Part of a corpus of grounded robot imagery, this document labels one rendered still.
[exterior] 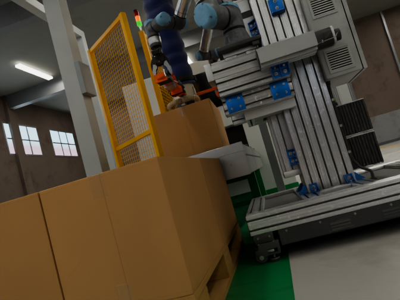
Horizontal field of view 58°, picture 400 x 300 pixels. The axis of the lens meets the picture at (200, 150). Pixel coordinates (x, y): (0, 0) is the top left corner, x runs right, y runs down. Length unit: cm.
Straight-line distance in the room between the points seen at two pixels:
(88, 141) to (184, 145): 120
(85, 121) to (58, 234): 225
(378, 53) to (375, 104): 159
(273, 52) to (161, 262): 107
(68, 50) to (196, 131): 166
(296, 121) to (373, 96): 1047
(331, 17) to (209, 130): 97
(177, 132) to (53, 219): 137
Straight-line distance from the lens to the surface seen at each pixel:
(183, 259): 105
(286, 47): 173
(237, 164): 225
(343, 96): 521
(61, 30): 368
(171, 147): 240
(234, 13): 192
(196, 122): 238
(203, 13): 183
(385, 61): 1272
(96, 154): 330
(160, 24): 218
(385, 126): 1236
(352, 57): 203
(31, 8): 531
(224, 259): 158
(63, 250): 120
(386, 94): 1251
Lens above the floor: 44
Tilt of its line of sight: 5 degrees up
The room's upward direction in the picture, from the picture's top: 16 degrees counter-clockwise
